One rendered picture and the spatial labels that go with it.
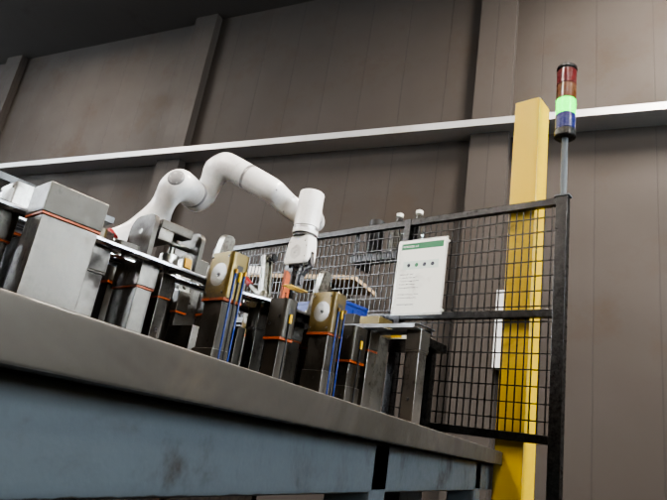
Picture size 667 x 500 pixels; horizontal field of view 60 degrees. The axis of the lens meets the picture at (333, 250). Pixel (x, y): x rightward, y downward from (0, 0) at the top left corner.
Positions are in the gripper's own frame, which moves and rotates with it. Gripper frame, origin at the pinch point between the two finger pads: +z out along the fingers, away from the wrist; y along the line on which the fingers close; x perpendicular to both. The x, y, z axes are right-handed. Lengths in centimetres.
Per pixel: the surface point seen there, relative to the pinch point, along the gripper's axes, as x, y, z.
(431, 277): 54, 15, -18
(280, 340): -20.6, 19.5, 23.8
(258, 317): -14.8, 2.5, 15.9
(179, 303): -33.8, -10.3, 16.3
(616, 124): 271, 21, -204
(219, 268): -43.4, 18.1, 11.2
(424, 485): -14, 63, 52
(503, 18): 244, -62, -315
